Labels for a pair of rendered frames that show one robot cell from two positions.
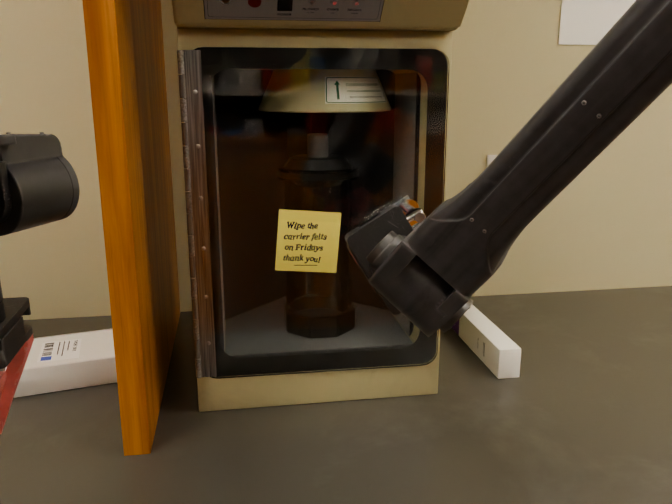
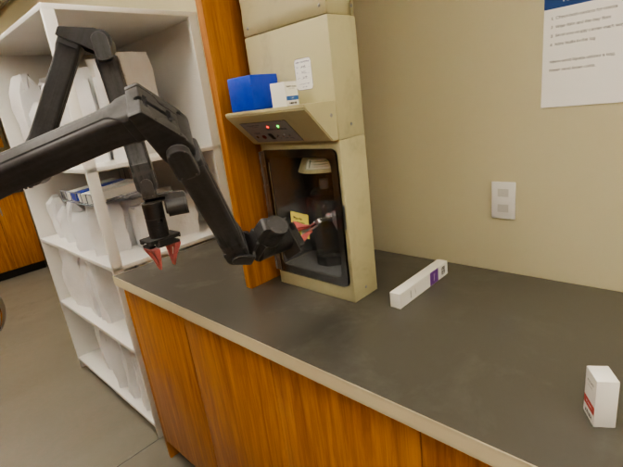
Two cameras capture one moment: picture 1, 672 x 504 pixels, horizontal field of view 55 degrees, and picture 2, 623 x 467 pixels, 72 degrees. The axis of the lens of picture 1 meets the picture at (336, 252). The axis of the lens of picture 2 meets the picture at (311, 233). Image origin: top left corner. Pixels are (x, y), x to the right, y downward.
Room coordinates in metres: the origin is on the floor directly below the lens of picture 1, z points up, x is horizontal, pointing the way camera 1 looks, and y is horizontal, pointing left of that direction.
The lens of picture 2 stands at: (0.07, -1.00, 1.51)
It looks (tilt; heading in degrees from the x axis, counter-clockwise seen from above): 17 degrees down; 54
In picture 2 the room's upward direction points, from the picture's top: 7 degrees counter-clockwise
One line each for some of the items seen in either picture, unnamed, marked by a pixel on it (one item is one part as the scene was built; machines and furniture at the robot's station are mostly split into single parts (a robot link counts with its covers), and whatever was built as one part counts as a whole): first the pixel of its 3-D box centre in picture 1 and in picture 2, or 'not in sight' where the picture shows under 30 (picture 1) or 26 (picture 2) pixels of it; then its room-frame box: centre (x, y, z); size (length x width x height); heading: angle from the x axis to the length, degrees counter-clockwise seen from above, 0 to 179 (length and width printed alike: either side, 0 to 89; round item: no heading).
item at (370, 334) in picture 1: (321, 219); (303, 216); (0.78, 0.02, 1.19); 0.30 x 0.01 x 0.40; 98
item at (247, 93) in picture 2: not in sight; (254, 93); (0.72, 0.09, 1.56); 0.10 x 0.10 x 0.09; 9
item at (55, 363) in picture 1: (70, 360); not in sight; (0.88, 0.39, 0.96); 0.16 x 0.12 x 0.04; 111
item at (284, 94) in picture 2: not in sight; (285, 94); (0.74, -0.03, 1.54); 0.05 x 0.05 x 0.06; 15
